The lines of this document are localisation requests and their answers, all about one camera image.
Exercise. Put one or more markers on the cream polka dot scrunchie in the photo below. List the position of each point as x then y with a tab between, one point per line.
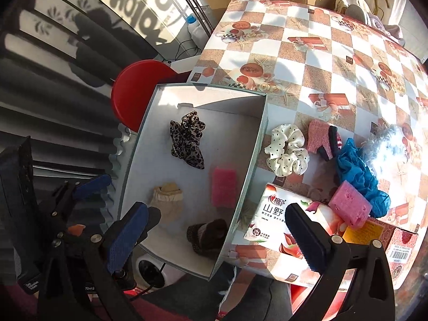
287	150

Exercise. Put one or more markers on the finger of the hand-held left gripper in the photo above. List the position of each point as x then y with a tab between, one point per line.
92	185
153	219

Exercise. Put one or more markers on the white fluffy scrunchie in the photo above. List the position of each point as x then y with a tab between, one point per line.
384	150

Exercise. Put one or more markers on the brown knitted sock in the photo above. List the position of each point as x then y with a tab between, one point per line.
207	237

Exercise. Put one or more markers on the metal rack with red hook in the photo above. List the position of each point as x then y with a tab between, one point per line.
194	3

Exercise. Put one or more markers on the white bottle with blue cap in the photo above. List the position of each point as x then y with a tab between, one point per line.
197	30

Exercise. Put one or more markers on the pink sponge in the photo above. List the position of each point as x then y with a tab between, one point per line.
349	204
224	187

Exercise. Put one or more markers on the blue mesh bath pouf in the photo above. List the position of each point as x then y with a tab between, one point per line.
357	170

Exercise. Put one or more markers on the leopard print scrunchie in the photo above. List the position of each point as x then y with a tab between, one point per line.
189	137

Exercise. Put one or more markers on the pile of light clothes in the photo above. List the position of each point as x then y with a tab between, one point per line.
357	10

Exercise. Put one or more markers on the peach print tissue pack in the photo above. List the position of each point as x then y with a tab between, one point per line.
267	227

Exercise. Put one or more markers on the white round device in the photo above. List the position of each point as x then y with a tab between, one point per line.
148	269

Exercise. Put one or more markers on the pink and yellow flat box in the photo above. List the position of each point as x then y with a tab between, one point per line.
398	244

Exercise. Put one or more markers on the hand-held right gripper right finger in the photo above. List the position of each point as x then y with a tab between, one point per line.
307	237

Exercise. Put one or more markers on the person's leg in dark pants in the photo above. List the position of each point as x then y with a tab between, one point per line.
207	297

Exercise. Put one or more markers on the pink and black slipper sock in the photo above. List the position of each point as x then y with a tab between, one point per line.
317	137

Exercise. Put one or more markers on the checkered printed tablecloth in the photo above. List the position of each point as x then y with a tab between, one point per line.
301	67

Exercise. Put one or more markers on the white cardboard box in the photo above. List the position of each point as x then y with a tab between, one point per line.
187	194

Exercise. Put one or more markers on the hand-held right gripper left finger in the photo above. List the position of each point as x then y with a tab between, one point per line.
128	237

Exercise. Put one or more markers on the beige sock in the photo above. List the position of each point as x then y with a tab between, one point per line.
167	197

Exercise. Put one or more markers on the red round stool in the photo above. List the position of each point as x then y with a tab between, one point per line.
137	87

